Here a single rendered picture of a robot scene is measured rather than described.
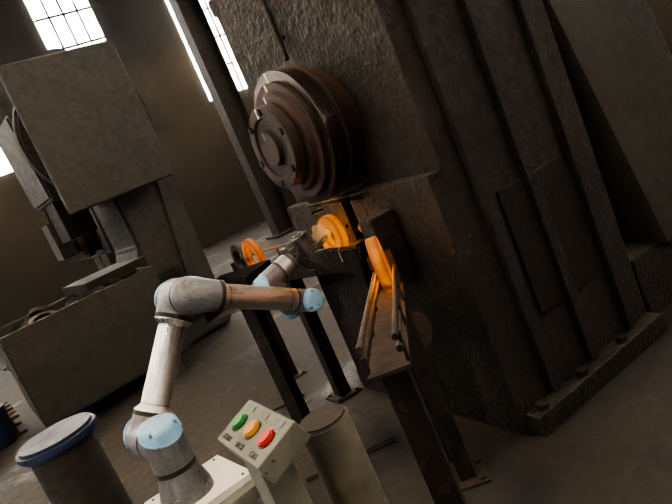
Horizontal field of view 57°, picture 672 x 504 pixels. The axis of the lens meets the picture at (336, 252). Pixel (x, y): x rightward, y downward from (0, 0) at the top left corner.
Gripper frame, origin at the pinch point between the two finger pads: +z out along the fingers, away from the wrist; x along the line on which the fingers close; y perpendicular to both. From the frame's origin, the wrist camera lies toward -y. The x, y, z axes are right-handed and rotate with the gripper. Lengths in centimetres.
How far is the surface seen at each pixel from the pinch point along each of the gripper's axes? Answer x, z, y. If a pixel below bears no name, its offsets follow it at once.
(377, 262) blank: -60, -22, 2
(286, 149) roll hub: -17.2, -3.2, 34.7
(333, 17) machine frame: -36, 27, 58
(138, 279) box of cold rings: 228, -29, 3
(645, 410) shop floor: -81, 9, -82
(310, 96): -31, 7, 44
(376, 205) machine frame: -27.0, 6.3, 3.1
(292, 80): -25, 9, 51
